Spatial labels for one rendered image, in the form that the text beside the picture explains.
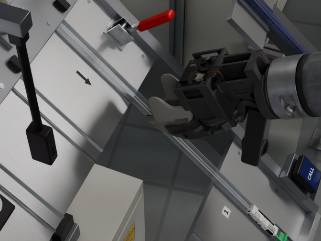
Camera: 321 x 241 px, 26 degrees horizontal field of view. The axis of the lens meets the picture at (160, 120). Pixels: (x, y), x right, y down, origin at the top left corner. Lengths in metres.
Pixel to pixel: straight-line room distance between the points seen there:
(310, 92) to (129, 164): 1.35
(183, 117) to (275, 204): 0.28
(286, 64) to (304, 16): 1.78
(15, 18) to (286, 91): 0.37
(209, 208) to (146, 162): 1.09
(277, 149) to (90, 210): 0.39
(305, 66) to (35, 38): 0.31
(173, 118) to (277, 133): 0.46
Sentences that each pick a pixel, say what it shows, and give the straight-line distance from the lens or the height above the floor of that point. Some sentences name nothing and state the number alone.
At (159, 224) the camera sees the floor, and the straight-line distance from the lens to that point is 1.98.
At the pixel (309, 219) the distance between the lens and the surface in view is 1.17.
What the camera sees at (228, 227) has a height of 0.81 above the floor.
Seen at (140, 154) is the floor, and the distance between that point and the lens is 2.12.
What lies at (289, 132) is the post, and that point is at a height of 0.67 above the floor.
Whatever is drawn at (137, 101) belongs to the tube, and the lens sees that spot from 0.96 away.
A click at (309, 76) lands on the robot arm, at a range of 0.79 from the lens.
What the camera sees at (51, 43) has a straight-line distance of 0.92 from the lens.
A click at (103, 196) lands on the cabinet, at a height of 0.62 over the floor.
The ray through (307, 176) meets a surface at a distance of 1.13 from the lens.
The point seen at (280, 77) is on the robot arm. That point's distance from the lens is 0.81.
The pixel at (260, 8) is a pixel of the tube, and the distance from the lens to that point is 1.02.
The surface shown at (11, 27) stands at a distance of 0.54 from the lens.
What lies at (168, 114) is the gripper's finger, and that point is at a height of 1.00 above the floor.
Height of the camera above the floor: 1.70
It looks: 51 degrees down
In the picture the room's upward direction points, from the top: straight up
